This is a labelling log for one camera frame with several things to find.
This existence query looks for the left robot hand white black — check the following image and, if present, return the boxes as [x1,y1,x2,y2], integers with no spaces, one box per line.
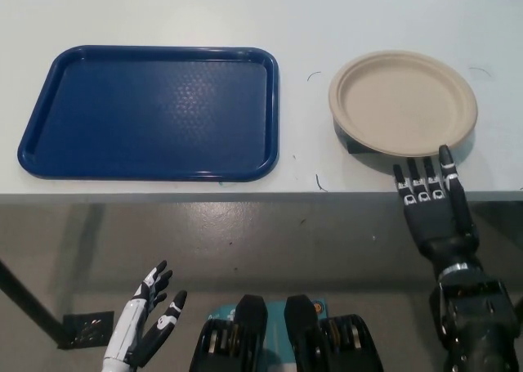
[104,259,188,372]

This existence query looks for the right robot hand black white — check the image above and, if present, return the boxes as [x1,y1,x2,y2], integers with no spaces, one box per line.
[392,144,481,273]

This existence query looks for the beige round paper plate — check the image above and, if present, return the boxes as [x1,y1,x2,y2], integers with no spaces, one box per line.
[328,51,479,159]

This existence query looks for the black floor foot plate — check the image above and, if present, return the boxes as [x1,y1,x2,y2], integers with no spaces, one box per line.
[60,310,116,351]

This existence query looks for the blue plastic serving tray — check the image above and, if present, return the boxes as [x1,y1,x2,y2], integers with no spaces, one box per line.
[16,44,280,183]

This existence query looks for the black table leg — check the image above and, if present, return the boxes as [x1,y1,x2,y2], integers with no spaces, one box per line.
[0,259,69,341]

